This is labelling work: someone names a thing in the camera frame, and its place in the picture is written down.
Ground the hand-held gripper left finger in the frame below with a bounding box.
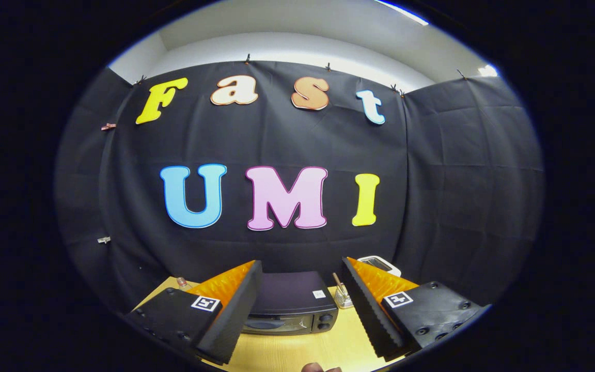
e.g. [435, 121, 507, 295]
[124, 260, 263, 365]

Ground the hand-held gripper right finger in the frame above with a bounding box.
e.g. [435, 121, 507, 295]
[341, 257, 486, 361]

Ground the black toaster oven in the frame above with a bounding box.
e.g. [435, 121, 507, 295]
[241, 271, 339, 335]

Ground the white bread toaster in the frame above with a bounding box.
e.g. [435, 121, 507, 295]
[357, 255, 402, 278]

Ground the black backdrop cloth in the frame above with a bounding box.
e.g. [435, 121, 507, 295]
[54, 60, 544, 311]

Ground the ceiling light strip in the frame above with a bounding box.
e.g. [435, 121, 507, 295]
[375, 0, 429, 26]

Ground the wire utensil holder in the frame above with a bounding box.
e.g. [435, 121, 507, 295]
[333, 273, 354, 309]

